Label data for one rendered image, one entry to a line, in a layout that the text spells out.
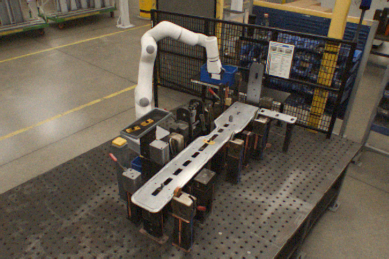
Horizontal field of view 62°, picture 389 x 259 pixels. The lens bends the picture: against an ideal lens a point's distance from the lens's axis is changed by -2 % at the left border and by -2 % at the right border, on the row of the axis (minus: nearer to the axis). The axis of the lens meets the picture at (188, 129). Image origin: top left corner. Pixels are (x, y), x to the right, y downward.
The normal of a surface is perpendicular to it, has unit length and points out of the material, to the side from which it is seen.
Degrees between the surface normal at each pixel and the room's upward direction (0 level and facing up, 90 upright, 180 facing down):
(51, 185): 0
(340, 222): 0
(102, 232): 0
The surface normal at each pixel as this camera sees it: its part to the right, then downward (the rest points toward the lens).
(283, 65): -0.53, 0.44
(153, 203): 0.01, -0.85
